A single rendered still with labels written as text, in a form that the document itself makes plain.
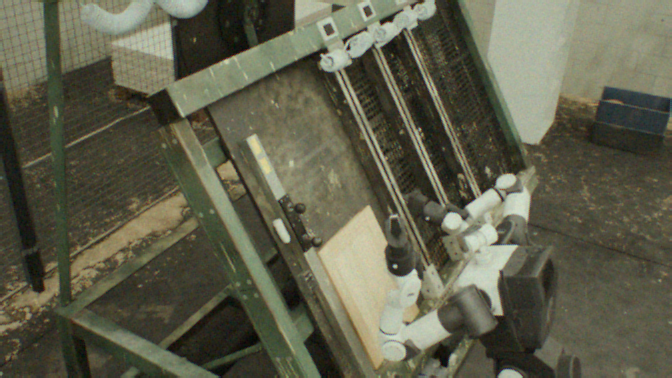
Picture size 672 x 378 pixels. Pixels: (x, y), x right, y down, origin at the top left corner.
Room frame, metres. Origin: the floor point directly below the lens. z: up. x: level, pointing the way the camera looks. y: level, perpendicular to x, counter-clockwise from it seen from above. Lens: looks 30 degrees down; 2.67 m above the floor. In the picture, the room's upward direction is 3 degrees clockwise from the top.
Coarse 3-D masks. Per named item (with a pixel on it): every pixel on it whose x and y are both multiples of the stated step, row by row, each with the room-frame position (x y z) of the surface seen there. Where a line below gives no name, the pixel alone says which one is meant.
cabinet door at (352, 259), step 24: (360, 216) 2.15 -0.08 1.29; (336, 240) 1.99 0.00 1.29; (360, 240) 2.08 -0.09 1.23; (384, 240) 2.17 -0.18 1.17; (336, 264) 1.92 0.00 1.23; (360, 264) 2.01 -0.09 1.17; (384, 264) 2.10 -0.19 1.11; (336, 288) 1.86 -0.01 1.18; (360, 288) 1.94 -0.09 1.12; (384, 288) 2.03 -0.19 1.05; (360, 312) 1.87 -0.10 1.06; (408, 312) 2.05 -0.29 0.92; (360, 336) 1.81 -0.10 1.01
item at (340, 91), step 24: (336, 48) 2.43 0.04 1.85; (360, 48) 2.38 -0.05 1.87; (336, 72) 2.41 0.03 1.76; (336, 96) 2.40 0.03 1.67; (360, 120) 2.38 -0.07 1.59; (360, 144) 2.35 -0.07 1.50; (384, 168) 2.33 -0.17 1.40; (384, 192) 2.29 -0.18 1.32; (408, 216) 2.28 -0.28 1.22; (408, 240) 2.23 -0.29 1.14; (432, 264) 2.23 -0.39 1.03; (432, 288) 2.17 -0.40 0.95
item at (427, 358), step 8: (440, 344) 2.04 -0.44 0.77; (448, 344) 2.02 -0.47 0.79; (432, 352) 2.02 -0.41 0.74; (440, 352) 2.02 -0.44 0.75; (448, 352) 2.02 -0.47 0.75; (424, 360) 1.95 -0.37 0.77; (432, 360) 1.98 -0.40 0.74; (440, 360) 2.01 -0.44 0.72; (448, 360) 2.00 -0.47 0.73; (416, 368) 1.88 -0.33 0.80; (424, 368) 1.94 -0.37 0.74; (432, 368) 1.94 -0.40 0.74; (440, 368) 2.01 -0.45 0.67; (416, 376) 1.89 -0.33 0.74; (424, 376) 1.89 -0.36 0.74; (432, 376) 1.88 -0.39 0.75; (440, 376) 1.87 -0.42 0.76
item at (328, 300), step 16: (240, 144) 1.94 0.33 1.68; (256, 160) 1.91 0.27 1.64; (256, 176) 1.91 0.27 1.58; (272, 176) 1.91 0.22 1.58; (272, 192) 1.88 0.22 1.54; (272, 208) 1.88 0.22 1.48; (288, 224) 1.85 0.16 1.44; (304, 256) 1.82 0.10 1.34; (320, 272) 1.82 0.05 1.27; (320, 288) 1.79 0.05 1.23; (320, 304) 1.78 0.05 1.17; (336, 304) 1.79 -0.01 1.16; (336, 320) 1.75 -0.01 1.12; (352, 336) 1.76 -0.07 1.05; (352, 352) 1.72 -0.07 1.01; (368, 368) 1.72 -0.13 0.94
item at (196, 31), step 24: (216, 0) 2.71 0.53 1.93; (240, 0) 2.83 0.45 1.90; (264, 0) 2.98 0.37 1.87; (288, 0) 3.16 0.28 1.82; (192, 24) 2.57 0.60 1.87; (216, 24) 2.70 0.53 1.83; (240, 24) 2.83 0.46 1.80; (264, 24) 2.99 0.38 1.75; (288, 24) 3.16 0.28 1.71; (192, 48) 2.57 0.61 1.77; (216, 48) 2.69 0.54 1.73; (240, 48) 2.82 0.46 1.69; (192, 72) 2.56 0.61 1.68
